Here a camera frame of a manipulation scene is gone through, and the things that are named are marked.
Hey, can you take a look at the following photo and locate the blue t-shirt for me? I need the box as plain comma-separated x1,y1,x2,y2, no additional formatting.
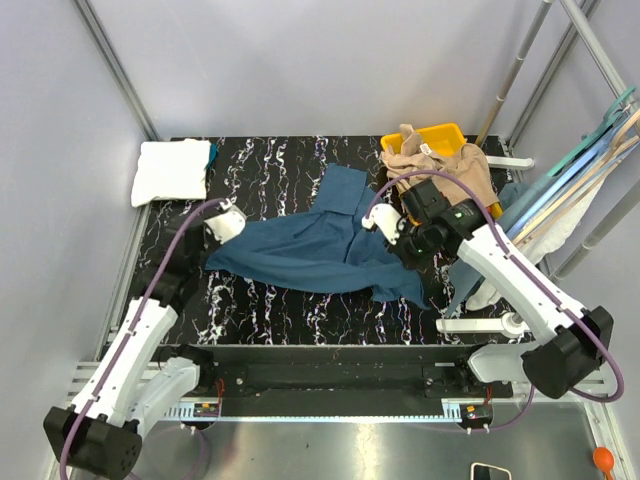
205,164,426,308

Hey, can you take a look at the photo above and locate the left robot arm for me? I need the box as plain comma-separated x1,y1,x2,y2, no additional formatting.
43,222,216,479

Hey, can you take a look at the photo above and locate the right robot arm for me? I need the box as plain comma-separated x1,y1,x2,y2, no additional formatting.
362,179,624,403

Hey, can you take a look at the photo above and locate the beige t-shirt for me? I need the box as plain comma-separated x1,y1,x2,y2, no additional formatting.
378,123,501,208

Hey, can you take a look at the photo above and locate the folded white t-shirt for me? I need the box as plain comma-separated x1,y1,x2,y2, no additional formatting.
130,139,211,208

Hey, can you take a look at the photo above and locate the yellow plastic bin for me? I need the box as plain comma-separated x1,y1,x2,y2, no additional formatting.
379,122,501,221

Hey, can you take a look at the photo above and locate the folded teal t-shirt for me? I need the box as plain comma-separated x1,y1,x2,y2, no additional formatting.
205,143,218,171

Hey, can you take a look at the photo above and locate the hanging white towel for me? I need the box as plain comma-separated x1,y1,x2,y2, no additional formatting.
465,179,603,311

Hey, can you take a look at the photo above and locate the light blue clothes hanger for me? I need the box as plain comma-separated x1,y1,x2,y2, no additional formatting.
501,122,639,243

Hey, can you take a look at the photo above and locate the wooden clothes hanger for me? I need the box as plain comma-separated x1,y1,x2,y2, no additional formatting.
508,110,639,246

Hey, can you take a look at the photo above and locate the teal clothes hanger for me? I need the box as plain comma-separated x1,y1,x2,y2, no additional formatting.
546,86,636,177

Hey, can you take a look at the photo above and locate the smartphone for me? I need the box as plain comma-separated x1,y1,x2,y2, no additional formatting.
470,462,512,480

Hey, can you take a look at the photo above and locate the orange spoon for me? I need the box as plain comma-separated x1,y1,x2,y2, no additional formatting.
592,447,615,480

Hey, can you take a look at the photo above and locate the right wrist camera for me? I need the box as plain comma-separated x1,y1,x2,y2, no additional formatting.
361,203,406,246

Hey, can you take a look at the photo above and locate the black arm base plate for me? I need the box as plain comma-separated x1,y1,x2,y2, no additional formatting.
149,342,514,419

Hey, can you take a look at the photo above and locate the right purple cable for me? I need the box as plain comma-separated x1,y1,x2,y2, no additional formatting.
361,170,625,435

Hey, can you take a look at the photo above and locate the purple cable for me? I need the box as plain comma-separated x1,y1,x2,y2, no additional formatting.
361,170,625,435
58,197,236,480

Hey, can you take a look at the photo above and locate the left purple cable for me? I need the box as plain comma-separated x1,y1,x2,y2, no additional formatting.
58,197,236,480

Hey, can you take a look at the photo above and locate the aluminium frame rail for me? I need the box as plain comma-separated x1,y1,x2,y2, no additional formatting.
44,359,612,421

